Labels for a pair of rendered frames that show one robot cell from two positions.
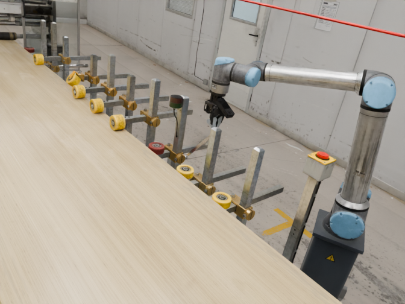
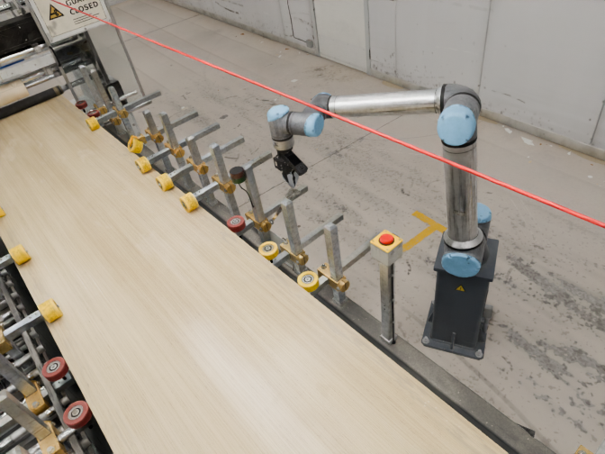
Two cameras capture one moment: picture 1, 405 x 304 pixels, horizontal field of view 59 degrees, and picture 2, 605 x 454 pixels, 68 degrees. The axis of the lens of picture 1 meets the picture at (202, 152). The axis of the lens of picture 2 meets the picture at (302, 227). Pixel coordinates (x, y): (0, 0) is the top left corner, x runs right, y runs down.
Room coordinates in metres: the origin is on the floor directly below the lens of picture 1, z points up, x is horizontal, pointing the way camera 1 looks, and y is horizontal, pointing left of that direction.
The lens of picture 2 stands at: (0.11, -0.33, 2.19)
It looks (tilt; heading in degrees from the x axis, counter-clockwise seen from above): 42 degrees down; 10
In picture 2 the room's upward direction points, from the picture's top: 11 degrees counter-clockwise
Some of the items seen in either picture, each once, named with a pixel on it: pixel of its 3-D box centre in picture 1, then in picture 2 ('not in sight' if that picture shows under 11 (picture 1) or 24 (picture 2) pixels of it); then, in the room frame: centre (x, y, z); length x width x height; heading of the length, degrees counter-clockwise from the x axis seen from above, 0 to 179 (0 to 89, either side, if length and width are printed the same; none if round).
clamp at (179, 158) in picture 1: (173, 154); (257, 221); (1.65, 0.15, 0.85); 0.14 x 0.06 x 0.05; 44
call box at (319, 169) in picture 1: (319, 166); (386, 249); (1.09, -0.40, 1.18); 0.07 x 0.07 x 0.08; 44
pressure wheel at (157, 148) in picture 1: (155, 154); (238, 229); (1.60, 0.23, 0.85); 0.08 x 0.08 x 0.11
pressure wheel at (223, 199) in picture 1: (219, 207); (309, 287); (1.23, -0.11, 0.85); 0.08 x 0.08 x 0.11
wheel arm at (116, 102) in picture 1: (134, 101); (204, 158); (2.07, 0.46, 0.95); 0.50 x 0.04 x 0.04; 134
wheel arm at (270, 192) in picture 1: (251, 200); (346, 264); (1.37, -0.25, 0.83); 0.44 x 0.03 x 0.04; 134
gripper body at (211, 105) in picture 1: (216, 102); (285, 157); (1.72, -0.02, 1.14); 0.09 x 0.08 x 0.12; 43
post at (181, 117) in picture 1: (178, 140); (257, 208); (1.64, 0.13, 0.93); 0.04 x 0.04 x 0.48; 44
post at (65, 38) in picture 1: (65, 67); (125, 121); (2.72, 1.17, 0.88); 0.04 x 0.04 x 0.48; 44
